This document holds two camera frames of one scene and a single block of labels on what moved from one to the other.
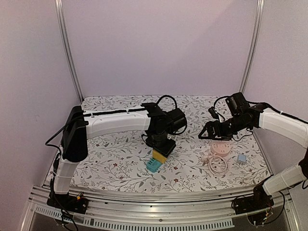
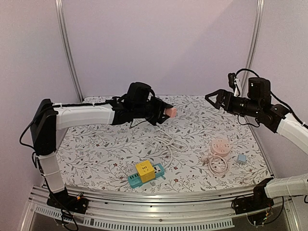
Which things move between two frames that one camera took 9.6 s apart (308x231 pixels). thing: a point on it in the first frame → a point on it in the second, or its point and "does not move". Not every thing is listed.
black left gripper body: x=159 y=143 → x=153 y=112
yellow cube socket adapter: x=159 y=157 → x=146 y=171
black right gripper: x=215 y=129 → x=224 y=100
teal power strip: x=153 y=165 → x=134 y=180
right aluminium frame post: x=260 y=7 does not move
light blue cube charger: x=241 y=157 does not move
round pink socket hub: x=220 y=148 does not move
